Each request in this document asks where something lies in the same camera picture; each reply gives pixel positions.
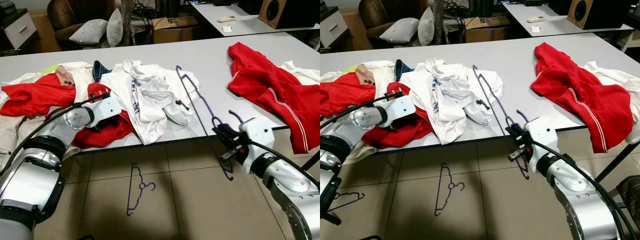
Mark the white crumpled garment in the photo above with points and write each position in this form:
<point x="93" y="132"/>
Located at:
<point x="620" y="82"/>
<point x="305" y="74"/>

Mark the brown woven stool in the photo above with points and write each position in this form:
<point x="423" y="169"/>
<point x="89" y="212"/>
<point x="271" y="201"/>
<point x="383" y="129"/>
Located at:
<point x="630" y="200"/>

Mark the white table black legs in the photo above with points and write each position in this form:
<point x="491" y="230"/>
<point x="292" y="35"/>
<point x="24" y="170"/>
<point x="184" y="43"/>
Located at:
<point x="210" y="55"/>
<point x="510" y="55"/>

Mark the white drawer cabinet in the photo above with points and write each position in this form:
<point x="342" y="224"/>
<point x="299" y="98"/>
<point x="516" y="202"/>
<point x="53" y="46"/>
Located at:
<point x="20" y="30"/>
<point x="334" y="27"/>

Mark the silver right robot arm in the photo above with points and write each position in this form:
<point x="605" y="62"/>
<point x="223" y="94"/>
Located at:
<point x="575" y="185"/>
<point x="290" y="180"/>

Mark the wide grey pillow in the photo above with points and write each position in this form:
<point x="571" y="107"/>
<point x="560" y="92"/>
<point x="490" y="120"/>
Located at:
<point x="400" y="30"/>
<point x="90" y="31"/>

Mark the beige remote control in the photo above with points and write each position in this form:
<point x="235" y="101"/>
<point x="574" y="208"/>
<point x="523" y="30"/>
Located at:
<point x="536" y="19"/>
<point x="226" y="19"/>

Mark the long grey table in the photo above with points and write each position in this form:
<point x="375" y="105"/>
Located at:
<point x="555" y="27"/>
<point x="245" y="27"/>

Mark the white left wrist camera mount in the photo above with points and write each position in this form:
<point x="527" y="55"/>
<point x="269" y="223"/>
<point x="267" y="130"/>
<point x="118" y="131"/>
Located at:
<point x="402" y="107"/>
<point x="107" y="109"/>

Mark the narrow grey pillow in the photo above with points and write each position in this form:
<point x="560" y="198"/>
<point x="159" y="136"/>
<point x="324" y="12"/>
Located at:
<point x="426" y="27"/>
<point x="115" y="27"/>

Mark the yellow green cloth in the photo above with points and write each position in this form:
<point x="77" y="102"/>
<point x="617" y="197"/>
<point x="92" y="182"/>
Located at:
<point x="47" y="69"/>
<point x="352" y="67"/>

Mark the brown leather armchair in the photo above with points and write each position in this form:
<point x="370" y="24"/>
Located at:
<point x="75" y="12"/>
<point x="385" y="10"/>

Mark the cardboard box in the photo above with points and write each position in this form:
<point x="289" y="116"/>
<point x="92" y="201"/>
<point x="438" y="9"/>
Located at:
<point x="175" y="32"/>
<point x="485" y="32"/>

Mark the blue denim garment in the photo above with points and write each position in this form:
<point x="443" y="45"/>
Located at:
<point x="404" y="70"/>
<point x="100" y="70"/>

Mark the cream garment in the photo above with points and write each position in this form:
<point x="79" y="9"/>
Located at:
<point x="385" y="75"/>
<point x="82" y="75"/>

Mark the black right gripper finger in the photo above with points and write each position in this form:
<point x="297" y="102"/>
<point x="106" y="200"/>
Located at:
<point x="221" y="132"/>
<point x="512" y="131"/>
<point x="516" y="156"/>
<point x="227" y="155"/>

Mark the red garment white stripes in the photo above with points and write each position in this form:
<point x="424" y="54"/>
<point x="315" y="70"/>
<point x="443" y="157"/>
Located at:
<point x="270" y="90"/>
<point x="575" y="90"/>

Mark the purple clothes hanger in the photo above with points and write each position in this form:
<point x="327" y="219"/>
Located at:
<point x="490" y="100"/>
<point x="131" y="195"/>
<point x="439" y="195"/>
<point x="350" y="196"/>
<point x="192" y="100"/>

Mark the small white box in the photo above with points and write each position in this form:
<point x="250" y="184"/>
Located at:
<point x="227" y="29"/>
<point x="535" y="29"/>

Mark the brown black wooden speaker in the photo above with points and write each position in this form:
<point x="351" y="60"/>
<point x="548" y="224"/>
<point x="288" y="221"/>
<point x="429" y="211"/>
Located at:
<point x="290" y="12"/>
<point x="600" y="12"/>

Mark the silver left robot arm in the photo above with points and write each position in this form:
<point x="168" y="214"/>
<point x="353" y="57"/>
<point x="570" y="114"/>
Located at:
<point x="30" y="175"/>
<point x="370" y="117"/>

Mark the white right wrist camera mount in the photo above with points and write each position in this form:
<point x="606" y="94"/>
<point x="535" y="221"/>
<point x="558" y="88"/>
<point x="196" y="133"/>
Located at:
<point x="257" y="132"/>
<point x="542" y="135"/>

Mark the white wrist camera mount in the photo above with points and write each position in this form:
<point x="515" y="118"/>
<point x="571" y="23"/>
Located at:
<point x="402" y="107"/>
<point x="107" y="109"/>
<point x="257" y="132"/>
<point x="542" y="135"/>

